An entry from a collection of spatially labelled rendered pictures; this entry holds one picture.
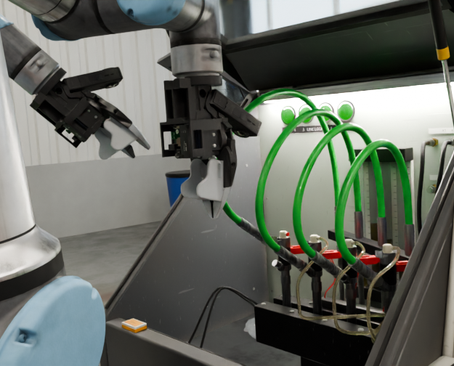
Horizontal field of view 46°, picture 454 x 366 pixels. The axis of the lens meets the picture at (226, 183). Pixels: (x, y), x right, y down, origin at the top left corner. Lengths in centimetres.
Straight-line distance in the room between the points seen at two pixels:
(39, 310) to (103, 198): 742
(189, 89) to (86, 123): 28
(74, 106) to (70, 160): 663
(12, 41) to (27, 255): 65
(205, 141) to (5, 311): 45
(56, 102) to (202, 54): 33
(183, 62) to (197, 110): 7
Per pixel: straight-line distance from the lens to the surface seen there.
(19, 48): 100
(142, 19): 69
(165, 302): 135
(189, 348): 107
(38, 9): 72
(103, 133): 107
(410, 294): 88
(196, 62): 78
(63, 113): 100
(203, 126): 77
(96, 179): 774
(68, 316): 42
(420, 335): 90
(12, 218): 41
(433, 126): 124
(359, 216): 121
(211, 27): 79
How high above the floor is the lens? 136
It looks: 6 degrees down
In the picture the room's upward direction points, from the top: 4 degrees counter-clockwise
